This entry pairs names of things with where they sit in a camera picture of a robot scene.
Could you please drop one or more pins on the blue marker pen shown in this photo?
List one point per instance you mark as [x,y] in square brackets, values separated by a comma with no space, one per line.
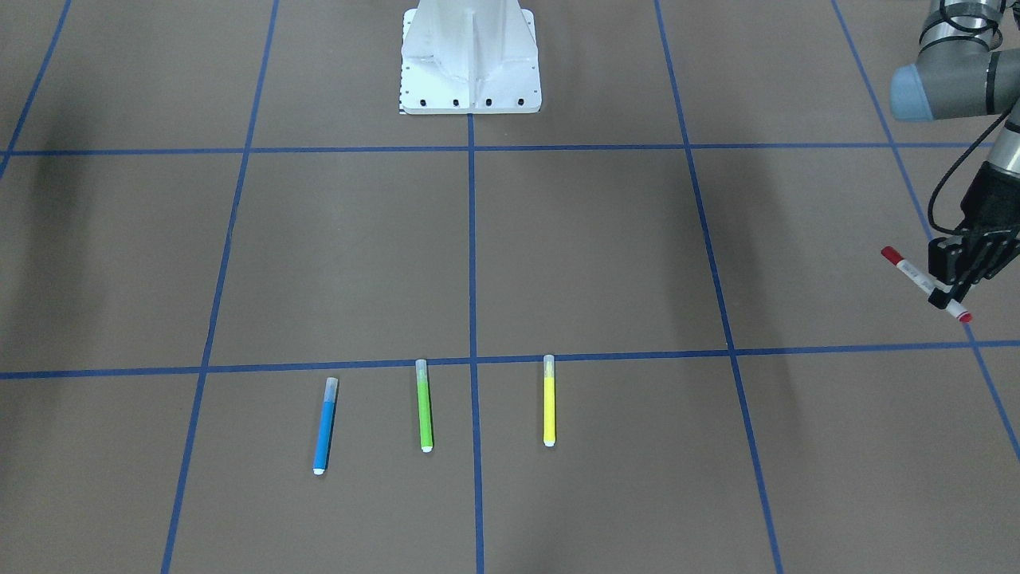
[325,427]

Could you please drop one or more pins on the green highlighter pen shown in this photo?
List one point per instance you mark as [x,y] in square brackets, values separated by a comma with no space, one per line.
[425,425]

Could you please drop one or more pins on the brown paper table mat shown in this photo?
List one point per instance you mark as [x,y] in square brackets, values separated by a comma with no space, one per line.
[209,207]

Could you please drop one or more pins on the red white marker pen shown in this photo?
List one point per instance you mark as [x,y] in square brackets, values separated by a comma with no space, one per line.
[928,286]

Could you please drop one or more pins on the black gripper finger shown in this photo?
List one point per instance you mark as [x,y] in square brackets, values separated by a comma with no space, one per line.
[952,264]

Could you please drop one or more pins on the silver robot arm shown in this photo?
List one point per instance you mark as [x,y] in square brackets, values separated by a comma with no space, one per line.
[962,71]

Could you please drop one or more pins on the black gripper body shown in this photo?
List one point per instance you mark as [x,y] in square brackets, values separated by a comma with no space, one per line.
[990,197]

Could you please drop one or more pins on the white camera stand pedestal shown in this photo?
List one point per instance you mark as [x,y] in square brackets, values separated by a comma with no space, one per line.
[469,57]

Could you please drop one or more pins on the yellow highlighter pen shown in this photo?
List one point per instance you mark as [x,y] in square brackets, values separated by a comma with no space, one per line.
[549,401]

